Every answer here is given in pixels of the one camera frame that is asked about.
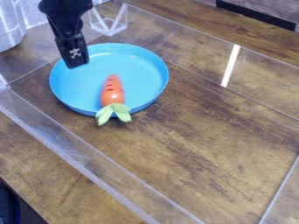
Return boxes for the blue round tray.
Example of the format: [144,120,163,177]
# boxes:
[48,43,169,116]

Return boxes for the clear acrylic enclosure wall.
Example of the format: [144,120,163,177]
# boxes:
[0,75,299,224]

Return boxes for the orange toy carrot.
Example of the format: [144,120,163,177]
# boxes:
[95,74,131,126]

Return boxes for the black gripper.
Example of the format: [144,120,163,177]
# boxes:
[39,0,93,69]

